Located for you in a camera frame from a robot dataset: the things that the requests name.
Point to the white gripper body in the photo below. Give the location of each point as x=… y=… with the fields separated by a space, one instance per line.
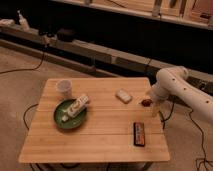
x=157 y=94

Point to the white sponge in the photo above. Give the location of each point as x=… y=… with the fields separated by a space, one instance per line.
x=123 y=96

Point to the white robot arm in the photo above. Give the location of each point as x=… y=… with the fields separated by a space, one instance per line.
x=173 y=81

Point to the red brown small object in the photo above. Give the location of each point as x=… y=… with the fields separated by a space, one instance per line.
x=146 y=102

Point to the black orange snack bar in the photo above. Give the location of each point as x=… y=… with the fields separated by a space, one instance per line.
x=139 y=134

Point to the white green carton box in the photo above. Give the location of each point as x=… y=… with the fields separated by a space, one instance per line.
x=78 y=105

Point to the wooden table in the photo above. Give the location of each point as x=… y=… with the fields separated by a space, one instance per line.
x=107 y=133

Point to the translucent plastic cup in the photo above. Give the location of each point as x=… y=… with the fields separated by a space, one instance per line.
x=64 y=87

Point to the small white cube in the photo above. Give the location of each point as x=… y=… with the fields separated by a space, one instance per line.
x=64 y=118

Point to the green plate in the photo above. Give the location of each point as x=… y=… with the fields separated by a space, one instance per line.
x=70 y=123

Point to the black round device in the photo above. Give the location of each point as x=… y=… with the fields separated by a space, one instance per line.
x=66 y=35

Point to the white spray bottle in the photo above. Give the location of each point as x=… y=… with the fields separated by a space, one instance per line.
x=23 y=22

